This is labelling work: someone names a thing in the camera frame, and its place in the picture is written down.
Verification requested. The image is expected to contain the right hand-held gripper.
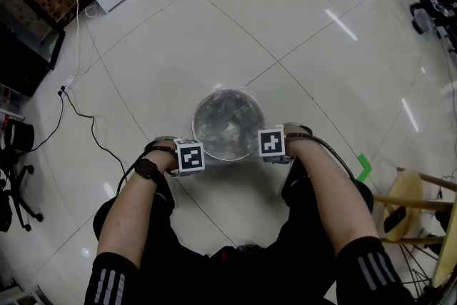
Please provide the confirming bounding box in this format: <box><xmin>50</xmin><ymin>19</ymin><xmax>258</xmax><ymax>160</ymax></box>
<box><xmin>256</xmin><ymin>124</ymin><xmax>293</xmax><ymax>165</ymax></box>

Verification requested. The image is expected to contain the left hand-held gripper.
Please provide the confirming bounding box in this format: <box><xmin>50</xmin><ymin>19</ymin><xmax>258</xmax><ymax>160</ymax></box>
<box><xmin>167</xmin><ymin>136</ymin><xmax>209</xmax><ymax>179</ymax></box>

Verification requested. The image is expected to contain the person's left forearm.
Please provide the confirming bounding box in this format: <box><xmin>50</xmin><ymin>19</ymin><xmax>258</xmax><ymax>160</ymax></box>
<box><xmin>96</xmin><ymin>148</ymin><xmax>179</xmax><ymax>271</ymax></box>

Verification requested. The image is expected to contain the person's right forearm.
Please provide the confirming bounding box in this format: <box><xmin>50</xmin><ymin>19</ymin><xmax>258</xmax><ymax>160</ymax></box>
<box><xmin>284</xmin><ymin>131</ymin><xmax>381</xmax><ymax>259</ymax></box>

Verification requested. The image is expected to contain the person's right black shoe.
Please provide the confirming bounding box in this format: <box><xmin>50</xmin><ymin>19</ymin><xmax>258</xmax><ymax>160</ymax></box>
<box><xmin>281</xmin><ymin>156</ymin><xmax>308</xmax><ymax>206</ymax></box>

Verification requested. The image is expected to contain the black wristwatch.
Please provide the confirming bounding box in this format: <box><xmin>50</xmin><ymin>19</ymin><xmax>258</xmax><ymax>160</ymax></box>
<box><xmin>133</xmin><ymin>157</ymin><xmax>160</xmax><ymax>187</ymax></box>

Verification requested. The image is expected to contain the green floor tape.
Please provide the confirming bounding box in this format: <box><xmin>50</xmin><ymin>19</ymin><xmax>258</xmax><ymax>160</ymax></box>
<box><xmin>356</xmin><ymin>153</ymin><xmax>373</xmax><ymax>184</ymax></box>

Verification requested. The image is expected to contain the person in black clothes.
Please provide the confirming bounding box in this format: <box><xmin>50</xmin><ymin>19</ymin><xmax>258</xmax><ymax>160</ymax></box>
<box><xmin>93</xmin><ymin>156</ymin><xmax>375</xmax><ymax>305</ymax></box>

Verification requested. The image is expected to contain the black smartphone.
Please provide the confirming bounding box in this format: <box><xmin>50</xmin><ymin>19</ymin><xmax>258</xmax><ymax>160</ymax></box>
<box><xmin>383</xmin><ymin>206</ymin><xmax>408</xmax><ymax>234</ymax></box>

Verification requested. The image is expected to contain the wooden stool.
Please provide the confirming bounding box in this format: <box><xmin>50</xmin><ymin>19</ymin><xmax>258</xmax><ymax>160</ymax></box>
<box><xmin>373</xmin><ymin>167</ymin><xmax>457</xmax><ymax>247</ymax></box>

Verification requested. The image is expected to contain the person's black striped shirt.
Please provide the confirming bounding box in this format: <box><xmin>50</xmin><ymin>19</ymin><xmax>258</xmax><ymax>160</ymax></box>
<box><xmin>84</xmin><ymin>236</ymin><xmax>417</xmax><ymax>305</ymax></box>

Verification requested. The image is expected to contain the black cylindrical container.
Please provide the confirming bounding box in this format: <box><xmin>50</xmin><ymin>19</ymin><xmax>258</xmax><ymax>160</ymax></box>
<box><xmin>4</xmin><ymin>119</ymin><xmax>36</xmax><ymax>152</ymax></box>

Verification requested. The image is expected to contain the black office chair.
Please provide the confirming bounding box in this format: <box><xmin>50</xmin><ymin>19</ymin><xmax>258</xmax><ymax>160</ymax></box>
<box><xmin>0</xmin><ymin>149</ymin><xmax>45</xmax><ymax>233</ymax></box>

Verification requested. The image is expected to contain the clear storage shelf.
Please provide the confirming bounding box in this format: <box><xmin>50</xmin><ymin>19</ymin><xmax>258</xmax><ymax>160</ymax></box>
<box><xmin>0</xmin><ymin>83</ymin><xmax>26</xmax><ymax>123</ymax></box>

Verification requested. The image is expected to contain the black glass-door cabinet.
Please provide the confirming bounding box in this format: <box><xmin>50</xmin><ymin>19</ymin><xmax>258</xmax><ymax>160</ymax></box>
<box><xmin>0</xmin><ymin>0</ymin><xmax>67</xmax><ymax>98</ymax></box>

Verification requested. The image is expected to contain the light wooden board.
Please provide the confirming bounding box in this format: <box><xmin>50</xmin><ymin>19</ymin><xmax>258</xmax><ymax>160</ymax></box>
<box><xmin>430</xmin><ymin>189</ymin><xmax>457</xmax><ymax>289</ymax></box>

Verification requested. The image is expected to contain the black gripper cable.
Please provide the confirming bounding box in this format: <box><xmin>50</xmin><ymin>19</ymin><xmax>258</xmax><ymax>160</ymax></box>
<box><xmin>285</xmin><ymin>133</ymin><xmax>358</xmax><ymax>184</ymax></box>
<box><xmin>116</xmin><ymin>140</ymin><xmax>159</xmax><ymax>198</ymax></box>

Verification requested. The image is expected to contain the black floor cable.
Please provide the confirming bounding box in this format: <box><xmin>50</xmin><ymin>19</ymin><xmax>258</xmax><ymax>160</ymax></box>
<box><xmin>20</xmin><ymin>90</ymin><xmax>69</xmax><ymax>154</ymax></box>
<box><xmin>62</xmin><ymin>90</ymin><xmax>129</xmax><ymax>169</ymax></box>

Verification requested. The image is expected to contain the white power cable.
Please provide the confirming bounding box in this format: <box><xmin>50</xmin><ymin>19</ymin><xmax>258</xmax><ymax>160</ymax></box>
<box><xmin>73</xmin><ymin>0</ymin><xmax>105</xmax><ymax>78</ymax></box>

